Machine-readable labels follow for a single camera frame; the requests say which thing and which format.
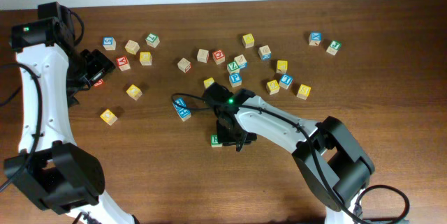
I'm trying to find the red I side block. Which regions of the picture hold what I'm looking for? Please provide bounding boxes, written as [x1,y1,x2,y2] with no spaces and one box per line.
[177,58,191,73]

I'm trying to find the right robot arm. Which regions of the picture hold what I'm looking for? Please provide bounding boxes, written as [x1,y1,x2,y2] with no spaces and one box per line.
[202,83,375,223]

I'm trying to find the yellow E block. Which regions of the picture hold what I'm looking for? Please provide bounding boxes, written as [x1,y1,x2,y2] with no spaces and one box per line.
[266,80,280,95]

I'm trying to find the red side block far left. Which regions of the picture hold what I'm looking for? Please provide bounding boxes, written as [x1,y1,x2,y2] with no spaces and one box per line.
[94,79,104,87]

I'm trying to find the red Y block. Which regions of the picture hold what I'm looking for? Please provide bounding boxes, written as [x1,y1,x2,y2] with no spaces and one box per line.
[116,56,131,71]

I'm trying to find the yellow S block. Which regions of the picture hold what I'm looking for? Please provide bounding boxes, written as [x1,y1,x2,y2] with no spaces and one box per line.
[296,84,312,100]

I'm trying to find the yellow G block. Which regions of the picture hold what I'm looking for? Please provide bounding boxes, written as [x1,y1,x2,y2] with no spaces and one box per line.
[139,52,153,66]

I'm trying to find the green R block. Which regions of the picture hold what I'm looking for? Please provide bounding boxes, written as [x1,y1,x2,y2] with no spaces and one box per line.
[210,135,223,148]

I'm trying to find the green J block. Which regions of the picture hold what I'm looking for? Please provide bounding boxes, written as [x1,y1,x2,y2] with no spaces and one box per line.
[326,40,342,56]

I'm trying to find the yellow O block lower left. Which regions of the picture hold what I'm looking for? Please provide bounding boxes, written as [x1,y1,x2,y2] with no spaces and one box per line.
[100,109,118,126]

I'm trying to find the yellow O block middle left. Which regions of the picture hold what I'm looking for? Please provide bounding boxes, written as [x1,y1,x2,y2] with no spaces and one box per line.
[126,84,142,100]

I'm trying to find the blue P block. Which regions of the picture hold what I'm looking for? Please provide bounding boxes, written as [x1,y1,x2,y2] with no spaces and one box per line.
[229,73,242,87]

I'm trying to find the green Z block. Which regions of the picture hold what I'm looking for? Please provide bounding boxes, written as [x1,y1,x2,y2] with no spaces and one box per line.
[227,61,240,75]

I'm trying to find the red E side block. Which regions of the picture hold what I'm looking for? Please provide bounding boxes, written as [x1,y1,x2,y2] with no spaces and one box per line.
[196,49,210,64]

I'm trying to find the blue L side block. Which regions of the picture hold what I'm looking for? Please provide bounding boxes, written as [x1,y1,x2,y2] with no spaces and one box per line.
[234,54,248,69]

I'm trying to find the blue S block far left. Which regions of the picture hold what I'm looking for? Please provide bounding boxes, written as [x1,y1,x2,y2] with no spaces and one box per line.
[102,36,117,51]

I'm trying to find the yellow C block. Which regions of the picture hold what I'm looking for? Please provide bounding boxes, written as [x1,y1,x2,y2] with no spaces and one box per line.
[203,77,215,89]

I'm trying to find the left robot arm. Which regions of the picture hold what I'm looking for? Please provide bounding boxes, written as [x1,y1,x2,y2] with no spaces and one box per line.
[3,2,137,223]

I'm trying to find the red Q block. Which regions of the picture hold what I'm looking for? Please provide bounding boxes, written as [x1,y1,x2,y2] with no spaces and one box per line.
[212,50,226,65]

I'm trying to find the blue X block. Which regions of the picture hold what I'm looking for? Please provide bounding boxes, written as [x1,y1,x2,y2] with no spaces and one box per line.
[309,31,322,46]

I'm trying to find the yellow o block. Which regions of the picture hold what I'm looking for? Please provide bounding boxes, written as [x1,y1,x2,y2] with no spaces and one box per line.
[100,109,118,126]
[126,84,142,100]

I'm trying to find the plain wooden block upper left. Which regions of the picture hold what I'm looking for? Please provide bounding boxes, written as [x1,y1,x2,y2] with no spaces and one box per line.
[125,40,140,55]

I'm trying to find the blue D side block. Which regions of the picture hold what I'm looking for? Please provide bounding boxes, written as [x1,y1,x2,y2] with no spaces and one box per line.
[258,45,272,61]

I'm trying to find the blue T block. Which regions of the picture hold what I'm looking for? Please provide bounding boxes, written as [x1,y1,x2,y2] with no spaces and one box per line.
[279,74,293,89]

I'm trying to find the yellow block with brown picture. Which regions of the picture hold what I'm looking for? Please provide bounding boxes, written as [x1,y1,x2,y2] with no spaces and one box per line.
[276,60,288,74]

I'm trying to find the blue h block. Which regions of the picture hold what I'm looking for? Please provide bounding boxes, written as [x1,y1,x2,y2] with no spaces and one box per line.
[173,98,186,110]
[177,107,191,121]

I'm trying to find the blue H block lower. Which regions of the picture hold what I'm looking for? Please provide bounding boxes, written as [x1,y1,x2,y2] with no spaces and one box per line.
[177,107,191,121]

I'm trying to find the green L block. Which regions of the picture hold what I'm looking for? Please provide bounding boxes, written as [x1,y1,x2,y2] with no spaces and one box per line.
[145,33,160,48]

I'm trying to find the yellow top far block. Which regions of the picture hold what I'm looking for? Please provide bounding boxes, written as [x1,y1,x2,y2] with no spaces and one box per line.
[242,33,255,48]

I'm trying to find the blue H block upper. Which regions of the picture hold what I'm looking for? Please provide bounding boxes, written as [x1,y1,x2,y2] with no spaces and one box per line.
[173,98,186,110]

